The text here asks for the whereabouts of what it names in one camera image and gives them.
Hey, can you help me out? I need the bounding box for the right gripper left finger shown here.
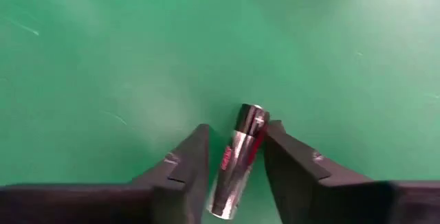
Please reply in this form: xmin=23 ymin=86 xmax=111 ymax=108
xmin=0 ymin=123 xmax=211 ymax=224

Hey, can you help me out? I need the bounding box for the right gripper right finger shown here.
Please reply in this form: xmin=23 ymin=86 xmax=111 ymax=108
xmin=263 ymin=120 xmax=440 ymax=224

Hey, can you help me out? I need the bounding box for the small cylindrical battery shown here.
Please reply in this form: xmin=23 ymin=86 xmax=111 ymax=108
xmin=205 ymin=102 xmax=271 ymax=221

